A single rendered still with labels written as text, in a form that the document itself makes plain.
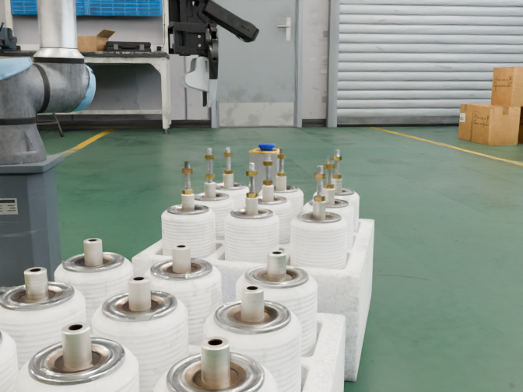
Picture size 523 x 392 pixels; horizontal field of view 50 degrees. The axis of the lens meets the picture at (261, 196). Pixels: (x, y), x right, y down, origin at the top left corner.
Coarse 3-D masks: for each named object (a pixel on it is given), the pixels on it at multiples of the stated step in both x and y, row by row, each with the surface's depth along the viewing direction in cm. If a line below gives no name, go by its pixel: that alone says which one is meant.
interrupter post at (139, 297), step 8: (128, 280) 56; (136, 280) 57; (144, 280) 56; (128, 288) 56; (136, 288) 56; (144, 288) 56; (128, 296) 56; (136, 296) 56; (144, 296) 56; (136, 304) 56; (144, 304) 56
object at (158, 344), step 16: (96, 320) 55; (112, 320) 54; (160, 320) 54; (176, 320) 55; (96, 336) 55; (112, 336) 53; (128, 336) 53; (144, 336) 53; (160, 336) 54; (176, 336) 55; (144, 352) 53; (160, 352) 54; (176, 352) 55; (144, 368) 54; (160, 368) 54; (144, 384) 54
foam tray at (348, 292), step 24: (216, 240) 107; (360, 240) 107; (144, 264) 96; (216, 264) 93; (240, 264) 93; (264, 264) 93; (288, 264) 97; (360, 264) 93; (336, 288) 88; (360, 288) 90; (336, 312) 89; (360, 312) 93; (360, 336) 97
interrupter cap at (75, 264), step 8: (72, 256) 73; (80, 256) 73; (104, 256) 73; (112, 256) 73; (120, 256) 73; (64, 264) 69; (72, 264) 69; (80, 264) 70; (104, 264) 70; (112, 264) 70; (120, 264) 70; (80, 272) 67; (88, 272) 67
